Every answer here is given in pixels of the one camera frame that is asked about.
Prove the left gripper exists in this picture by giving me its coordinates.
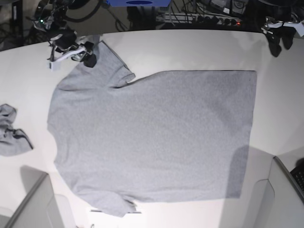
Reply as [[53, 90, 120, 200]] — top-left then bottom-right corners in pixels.
[[262, 20, 297, 57]]

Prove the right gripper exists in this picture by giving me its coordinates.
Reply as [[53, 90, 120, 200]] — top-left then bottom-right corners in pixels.
[[48, 28, 97, 68]]

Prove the grey T-shirt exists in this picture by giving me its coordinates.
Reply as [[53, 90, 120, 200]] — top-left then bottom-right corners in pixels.
[[47, 43, 257, 217]]

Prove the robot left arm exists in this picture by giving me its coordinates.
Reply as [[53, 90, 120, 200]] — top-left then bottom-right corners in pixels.
[[256, 0, 304, 57]]

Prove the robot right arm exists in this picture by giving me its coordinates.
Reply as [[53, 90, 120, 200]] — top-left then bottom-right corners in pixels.
[[30, 0, 103, 70]]

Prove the blue box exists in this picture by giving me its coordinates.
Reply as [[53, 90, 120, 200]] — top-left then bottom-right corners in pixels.
[[105, 0, 171, 7]]

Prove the white power strip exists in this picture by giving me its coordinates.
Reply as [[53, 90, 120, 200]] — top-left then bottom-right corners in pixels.
[[156, 12, 242, 27]]

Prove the crumpled grey garment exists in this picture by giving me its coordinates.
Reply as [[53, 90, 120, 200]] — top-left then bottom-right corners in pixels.
[[0, 104, 34, 157]]

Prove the black keyboard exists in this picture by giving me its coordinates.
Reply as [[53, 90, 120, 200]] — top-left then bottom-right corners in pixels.
[[291, 165, 304, 191]]

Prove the left grey partition panel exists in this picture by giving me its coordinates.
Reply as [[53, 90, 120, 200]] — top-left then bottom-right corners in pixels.
[[0, 166, 76, 228]]

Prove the grey partition panel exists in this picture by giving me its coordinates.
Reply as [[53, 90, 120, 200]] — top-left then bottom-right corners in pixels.
[[218, 155, 304, 228], [0, 166, 76, 228]]

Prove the right grey partition panel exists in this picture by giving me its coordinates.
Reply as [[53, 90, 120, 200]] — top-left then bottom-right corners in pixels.
[[218, 155, 304, 228]]

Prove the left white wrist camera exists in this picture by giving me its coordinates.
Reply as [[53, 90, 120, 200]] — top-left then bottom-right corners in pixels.
[[261, 17, 304, 37]]

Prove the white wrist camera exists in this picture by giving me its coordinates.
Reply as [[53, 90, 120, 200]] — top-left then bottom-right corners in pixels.
[[47, 45, 87, 72], [261, 17, 304, 37]]

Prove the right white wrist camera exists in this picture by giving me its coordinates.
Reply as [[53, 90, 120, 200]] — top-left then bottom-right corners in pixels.
[[47, 45, 87, 72]]

